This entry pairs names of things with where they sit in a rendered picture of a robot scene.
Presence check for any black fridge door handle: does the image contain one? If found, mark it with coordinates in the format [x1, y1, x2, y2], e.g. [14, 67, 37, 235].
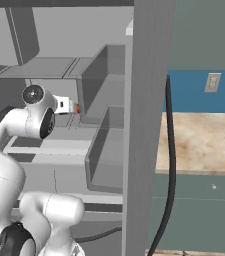
[146, 74, 178, 256]

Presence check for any beige wall socket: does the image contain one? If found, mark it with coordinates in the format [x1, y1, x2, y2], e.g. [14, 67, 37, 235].
[204, 72, 223, 94]

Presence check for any thin glass fridge shelf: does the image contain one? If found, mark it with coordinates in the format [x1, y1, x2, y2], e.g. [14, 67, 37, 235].
[0, 56, 96, 81]

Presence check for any large grey door bin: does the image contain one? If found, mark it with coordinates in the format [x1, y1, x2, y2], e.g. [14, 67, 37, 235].
[84, 105, 126, 195]

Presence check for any grey fridge door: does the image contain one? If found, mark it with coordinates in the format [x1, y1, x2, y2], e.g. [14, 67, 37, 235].
[121, 0, 178, 256]

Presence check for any black curved fridge handle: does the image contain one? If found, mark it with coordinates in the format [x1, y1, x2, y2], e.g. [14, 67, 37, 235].
[73, 225, 124, 244]

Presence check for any small grey door bin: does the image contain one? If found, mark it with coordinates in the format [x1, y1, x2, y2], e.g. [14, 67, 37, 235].
[76, 44, 127, 125]

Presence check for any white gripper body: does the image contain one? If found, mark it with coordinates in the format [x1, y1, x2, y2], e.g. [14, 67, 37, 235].
[68, 99, 78, 115]

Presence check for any teal wall cupboard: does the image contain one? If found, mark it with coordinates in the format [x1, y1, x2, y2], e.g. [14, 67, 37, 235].
[167, 0, 225, 71]

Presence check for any teal drawer front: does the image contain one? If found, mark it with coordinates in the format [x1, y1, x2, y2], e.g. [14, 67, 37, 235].
[151, 172, 225, 202]

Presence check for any teal cupboard door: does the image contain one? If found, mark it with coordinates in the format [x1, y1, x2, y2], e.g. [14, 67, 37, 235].
[147, 198, 225, 254]

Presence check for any thick grey fridge shelf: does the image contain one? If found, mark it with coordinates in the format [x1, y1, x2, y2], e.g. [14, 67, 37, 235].
[3, 125, 100, 165]

